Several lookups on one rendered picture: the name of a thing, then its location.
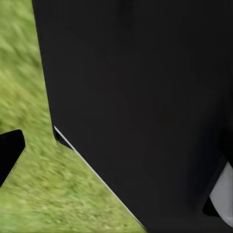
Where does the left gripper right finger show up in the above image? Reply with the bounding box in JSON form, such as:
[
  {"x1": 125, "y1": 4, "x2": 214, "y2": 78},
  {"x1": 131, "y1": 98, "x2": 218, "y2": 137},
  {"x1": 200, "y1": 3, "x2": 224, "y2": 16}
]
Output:
[{"x1": 217, "y1": 129, "x2": 233, "y2": 168}]

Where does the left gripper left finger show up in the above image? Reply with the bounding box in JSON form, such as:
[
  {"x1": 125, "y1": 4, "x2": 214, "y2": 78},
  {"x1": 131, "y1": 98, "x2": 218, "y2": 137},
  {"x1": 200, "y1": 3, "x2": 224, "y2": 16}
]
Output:
[{"x1": 0, "y1": 129, "x2": 25, "y2": 187}]

